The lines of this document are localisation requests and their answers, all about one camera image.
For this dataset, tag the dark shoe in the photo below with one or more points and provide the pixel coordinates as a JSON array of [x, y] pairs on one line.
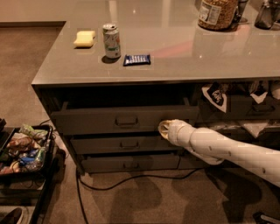
[[13, 217]]

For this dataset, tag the green white soda can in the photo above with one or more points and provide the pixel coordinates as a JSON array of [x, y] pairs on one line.
[[111, 40]]

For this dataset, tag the blue snack bar wrapper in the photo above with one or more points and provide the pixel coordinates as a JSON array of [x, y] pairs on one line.
[[136, 60]]

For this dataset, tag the yellow sponge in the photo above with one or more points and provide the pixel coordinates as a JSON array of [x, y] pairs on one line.
[[84, 38]]

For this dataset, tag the white cloth in drawer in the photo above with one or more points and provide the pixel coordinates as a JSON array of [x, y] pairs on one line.
[[254, 127]]

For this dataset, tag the large jar of nuts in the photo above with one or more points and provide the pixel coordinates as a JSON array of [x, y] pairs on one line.
[[216, 15]]

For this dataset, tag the black white pennant flag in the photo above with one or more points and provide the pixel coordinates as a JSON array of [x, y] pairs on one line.
[[216, 96]]

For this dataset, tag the grey bottom drawer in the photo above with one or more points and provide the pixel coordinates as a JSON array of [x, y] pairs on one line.
[[131, 163]]

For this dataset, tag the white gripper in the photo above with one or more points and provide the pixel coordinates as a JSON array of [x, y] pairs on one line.
[[176, 131]]

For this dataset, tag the dark glass pitcher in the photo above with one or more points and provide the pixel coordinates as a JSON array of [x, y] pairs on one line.
[[268, 17]]

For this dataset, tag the black tray of snacks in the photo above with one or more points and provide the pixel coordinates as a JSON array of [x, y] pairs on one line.
[[24, 150]]

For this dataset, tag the grey drawer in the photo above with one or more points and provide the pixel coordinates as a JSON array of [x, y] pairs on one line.
[[100, 145], [131, 163], [87, 121]]

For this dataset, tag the grey middle drawer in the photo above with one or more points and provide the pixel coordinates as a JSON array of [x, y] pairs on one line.
[[100, 145]]

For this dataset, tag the grey top drawer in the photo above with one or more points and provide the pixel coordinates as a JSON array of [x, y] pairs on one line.
[[87, 121]]

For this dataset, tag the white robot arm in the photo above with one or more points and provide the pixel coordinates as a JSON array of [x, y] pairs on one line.
[[213, 148]]

